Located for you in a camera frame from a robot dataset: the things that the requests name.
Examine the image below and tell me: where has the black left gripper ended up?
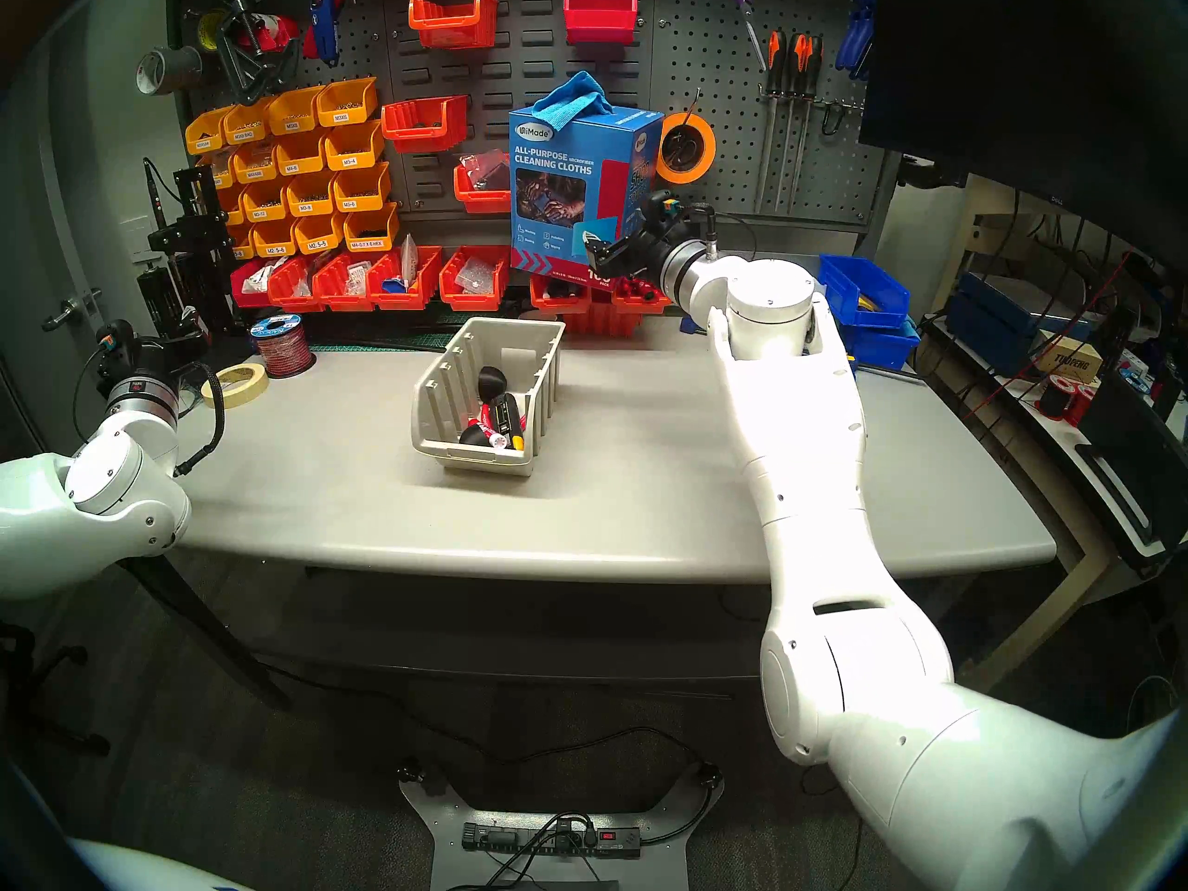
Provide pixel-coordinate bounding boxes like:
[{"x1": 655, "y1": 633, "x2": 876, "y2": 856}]
[{"x1": 97, "y1": 303, "x2": 217, "y2": 385}]

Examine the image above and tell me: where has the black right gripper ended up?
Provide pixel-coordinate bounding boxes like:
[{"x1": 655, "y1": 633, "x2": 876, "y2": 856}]
[{"x1": 584, "y1": 192, "x2": 693, "y2": 292}]

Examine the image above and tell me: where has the blue cleaning cloths box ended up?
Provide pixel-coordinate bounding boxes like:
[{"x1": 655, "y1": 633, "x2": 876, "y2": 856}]
[{"x1": 509, "y1": 100, "x2": 665, "y2": 282}]

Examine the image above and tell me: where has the beige plastic storage bin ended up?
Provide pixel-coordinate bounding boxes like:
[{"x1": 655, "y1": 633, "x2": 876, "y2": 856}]
[{"x1": 411, "y1": 316, "x2": 567, "y2": 478}]

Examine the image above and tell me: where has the brown cardboard box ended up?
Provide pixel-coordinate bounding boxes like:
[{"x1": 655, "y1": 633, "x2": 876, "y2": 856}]
[{"x1": 1035, "y1": 334, "x2": 1104, "y2": 385}]

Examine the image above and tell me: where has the black tool rack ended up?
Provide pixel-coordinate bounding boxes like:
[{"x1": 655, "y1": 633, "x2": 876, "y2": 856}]
[{"x1": 137, "y1": 253, "x2": 219, "y2": 338}]

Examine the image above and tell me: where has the dark red shelf bin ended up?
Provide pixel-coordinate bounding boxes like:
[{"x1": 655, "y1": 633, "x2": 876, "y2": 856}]
[{"x1": 229, "y1": 260, "x2": 278, "y2": 309}]

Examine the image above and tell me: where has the stack of red bins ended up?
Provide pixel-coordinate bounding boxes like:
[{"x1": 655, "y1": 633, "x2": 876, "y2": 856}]
[{"x1": 562, "y1": 306, "x2": 669, "y2": 335}]

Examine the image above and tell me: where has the beige masking tape roll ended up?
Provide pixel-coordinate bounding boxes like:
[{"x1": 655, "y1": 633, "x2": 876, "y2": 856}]
[{"x1": 202, "y1": 362, "x2": 270, "y2": 410}]

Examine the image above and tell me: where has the black press stand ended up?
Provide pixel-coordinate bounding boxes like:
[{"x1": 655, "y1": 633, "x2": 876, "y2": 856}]
[{"x1": 147, "y1": 161, "x2": 233, "y2": 338}]

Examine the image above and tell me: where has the orange tape roll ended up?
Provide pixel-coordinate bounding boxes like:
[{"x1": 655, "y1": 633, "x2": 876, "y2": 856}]
[{"x1": 657, "y1": 110, "x2": 717, "y2": 185}]

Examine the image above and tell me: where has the orange bin labelled M3-12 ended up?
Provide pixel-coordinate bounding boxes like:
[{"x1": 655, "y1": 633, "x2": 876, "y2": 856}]
[{"x1": 241, "y1": 180, "x2": 291, "y2": 225}]

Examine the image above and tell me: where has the blue microfibre cloth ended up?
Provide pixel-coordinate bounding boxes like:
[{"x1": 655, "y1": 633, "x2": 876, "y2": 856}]
[{"x1": 534, "y1": 71, "x2": 613, "y2": 129}]

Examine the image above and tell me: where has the black soldering pen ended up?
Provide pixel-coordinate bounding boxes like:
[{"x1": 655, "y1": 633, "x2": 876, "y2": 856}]
[{"x1": 142, "y1": 156, "x2": 173, "y2": 231}]

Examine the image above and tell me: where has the orange bin labelled M2.5-5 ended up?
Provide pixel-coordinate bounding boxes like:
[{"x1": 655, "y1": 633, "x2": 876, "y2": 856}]
[{"x1": 293, "y1": 213, "x2": 348, "y2": 257}]

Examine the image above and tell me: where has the red tool with black knobs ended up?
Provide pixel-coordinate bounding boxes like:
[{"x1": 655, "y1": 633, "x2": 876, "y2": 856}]
[{"x1": 459, "y1": 365, "x2": 510, "y2": 447}]

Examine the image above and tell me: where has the green cutting mat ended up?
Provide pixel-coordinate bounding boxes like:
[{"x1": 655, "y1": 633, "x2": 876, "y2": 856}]
[{"x1": 311, "y1": 309, "x2": 495, "y2": 355}]

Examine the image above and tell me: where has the orange bin labelled M3-8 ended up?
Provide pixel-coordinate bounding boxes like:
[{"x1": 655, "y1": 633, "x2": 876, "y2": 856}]
[{"x1": 286, "y1": 172, "x2": 339, "y2": 220}]

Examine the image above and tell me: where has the orange bin labelled M4X4X6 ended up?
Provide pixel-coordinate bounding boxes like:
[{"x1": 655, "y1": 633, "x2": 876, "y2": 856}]
[{"x1": 232, "y1": 141, "x2": 281, "y2": 186}]

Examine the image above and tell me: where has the black tool with yellow end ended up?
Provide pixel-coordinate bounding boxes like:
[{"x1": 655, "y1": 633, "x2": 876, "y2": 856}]
[{"x1": 487, "y1": 393, "x2": 528, "y2": 452}]

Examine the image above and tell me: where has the orange bin labelled HEX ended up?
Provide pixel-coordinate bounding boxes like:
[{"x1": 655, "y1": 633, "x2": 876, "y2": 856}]
[{"x1": 343, "y1": 204, "x2": 401, "y2": 253}]

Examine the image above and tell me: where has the orange bin labelled M3X5X4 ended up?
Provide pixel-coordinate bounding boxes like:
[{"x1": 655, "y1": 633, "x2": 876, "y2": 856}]
[{"x1": 184, "y1": 106, "x2": 235, "y2": 155}]

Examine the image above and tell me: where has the orange bin labelled M4-6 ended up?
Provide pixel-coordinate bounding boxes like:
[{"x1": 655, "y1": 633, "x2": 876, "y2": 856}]
[{"x1": 275, "y1": 131, "x2": 332, "y2": 178}]

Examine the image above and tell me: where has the dark grey pegboard panel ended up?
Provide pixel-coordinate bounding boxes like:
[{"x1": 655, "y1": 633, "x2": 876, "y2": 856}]
[{"x1": 167, "y1": 0, "x2": 897, "y2": 240}]

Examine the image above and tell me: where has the orange bin labelled M3-6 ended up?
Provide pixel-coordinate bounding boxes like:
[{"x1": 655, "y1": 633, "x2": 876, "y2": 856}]
[{"x1": 332, "y1": 163, "x2": 392, "y2": 215}]

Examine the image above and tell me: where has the orange bin labelled M3X8 BAD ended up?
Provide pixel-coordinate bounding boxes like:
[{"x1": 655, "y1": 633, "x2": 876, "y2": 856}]
[{"x1": 223, "y1": 97, "x2": 277, "y2": 147}]

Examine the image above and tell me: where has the orange bin labelled M3-4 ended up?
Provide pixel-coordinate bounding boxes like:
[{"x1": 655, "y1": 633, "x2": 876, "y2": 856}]
[{"x1": 325, "y1": 121, "x2": 385, "y2": 172}]

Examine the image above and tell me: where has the orange black screwdriver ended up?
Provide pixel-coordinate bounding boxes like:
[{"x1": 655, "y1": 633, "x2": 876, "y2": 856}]
[
  {"x1": 778, "y1": 33, "x2": 811, "y2": 213},
  {"x1": 794, "y1": 35, "x2": 826, "y2": 190},
  {"x1": 752, "y1": 31, "x2": 788, "y2": 214}
]

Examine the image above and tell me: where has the blue plastic bin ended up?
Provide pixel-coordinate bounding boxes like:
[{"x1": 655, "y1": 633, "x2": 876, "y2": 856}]
[
  {"x1": 843, "y1": 323, "x2": 923, "y2": 371},
  {"x1": 820, "y1": 254, "x2": 912, "y2": 329}
]

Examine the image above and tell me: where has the dark grey C-clamp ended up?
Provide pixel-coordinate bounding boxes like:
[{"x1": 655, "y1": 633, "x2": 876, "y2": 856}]
[
  {"x1": 262, "y1": 33, "x2": 305, "y2": 97},
  {"x1": 215, "y1": 0, "x2": 279, "y2": 106}
]

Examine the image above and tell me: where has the orange bin labelled M3X6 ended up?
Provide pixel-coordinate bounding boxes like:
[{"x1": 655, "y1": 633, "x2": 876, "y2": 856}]
[{"x1": 316, "y1": 77, "x2": 381, "y2": 128}]

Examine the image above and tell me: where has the black table leg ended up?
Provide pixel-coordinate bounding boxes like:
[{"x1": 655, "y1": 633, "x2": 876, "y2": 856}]
[{"x1": 130, "y1": 555, "x2": 293, "y2": 712}]

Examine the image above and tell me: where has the red tape roll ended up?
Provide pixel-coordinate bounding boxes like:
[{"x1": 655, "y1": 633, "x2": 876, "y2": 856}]
[{"x1": 246, "y1": 12, "x2": 303, "y2": 53}]

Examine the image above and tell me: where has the blue spring clamp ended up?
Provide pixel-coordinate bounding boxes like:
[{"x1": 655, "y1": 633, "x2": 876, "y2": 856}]
[{"x1": 833, "y1": 0, "x2": 879, "y2": 83}]

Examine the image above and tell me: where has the dark blue case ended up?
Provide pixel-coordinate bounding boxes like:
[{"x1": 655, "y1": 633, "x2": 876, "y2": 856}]
[{"x1": 947, "y1": 272, "x2": 1031, "y2": 352}]

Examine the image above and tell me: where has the black monitor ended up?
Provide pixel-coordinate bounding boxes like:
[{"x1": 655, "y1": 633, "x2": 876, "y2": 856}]
[{"x1": 859, "y1": 0, "x2": 1188, "y2": 268}]

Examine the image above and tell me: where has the black power strip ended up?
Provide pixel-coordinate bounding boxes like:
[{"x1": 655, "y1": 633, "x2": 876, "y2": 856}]
[{"x1": 462, "y1": 822, "x2": 643, "y2": 859}]

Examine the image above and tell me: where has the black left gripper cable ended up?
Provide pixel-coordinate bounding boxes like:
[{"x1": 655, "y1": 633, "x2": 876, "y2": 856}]
[{"x1": 174, "y1": 365, "x2": 227, "y2": 477}]

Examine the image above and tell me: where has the red wire spool blue label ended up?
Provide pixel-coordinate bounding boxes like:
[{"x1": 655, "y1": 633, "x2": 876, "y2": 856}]
[{"x1": 249, "y1": 312, "x2": 317, "y2": 380}]

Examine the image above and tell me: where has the orange-red wall bin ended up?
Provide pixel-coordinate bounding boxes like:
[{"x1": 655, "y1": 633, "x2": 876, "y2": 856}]
[
  {"x1": 408, "y1": 0, "x2": 499, "y2": 50},
  {"x1": 381, "y1": 95, "x2": 470, "y2": 154},
  {"x1": 453, "y1": 152, "x2": 513, "y2": 214}
]

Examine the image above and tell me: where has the silver door lever handle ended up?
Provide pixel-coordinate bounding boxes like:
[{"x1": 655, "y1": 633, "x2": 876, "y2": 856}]
[{"x1": 42, "y1": 289, "x2": 103, "y2": 333}]

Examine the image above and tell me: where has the glass door grey frame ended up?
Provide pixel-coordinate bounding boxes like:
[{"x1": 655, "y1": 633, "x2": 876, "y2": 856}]
[{"x1": 0, "y1": 26, "x2": 108, "y2": 472}]

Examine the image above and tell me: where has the crimson wall bin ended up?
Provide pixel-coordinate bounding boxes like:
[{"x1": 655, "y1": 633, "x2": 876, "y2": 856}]
[{"x1": 563, "y1": 0, "x2": 640, "y2": 45}]

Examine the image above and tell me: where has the grey duct tape roll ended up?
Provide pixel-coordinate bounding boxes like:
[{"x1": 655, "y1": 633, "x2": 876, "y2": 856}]
[{"x1": 136, "y1": 46, "x2": 203, "y2": 97}]

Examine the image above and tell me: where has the black monitor mount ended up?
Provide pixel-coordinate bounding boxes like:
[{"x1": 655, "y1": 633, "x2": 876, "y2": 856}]
[{"x1": 896, "y1": 153, "x2": 971, "y2": 192}]

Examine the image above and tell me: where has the small red black wire spool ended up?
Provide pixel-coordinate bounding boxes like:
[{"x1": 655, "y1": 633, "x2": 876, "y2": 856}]
[{"x1": 1038, "y1": 374, "x2": 1098, "y2": 428}]

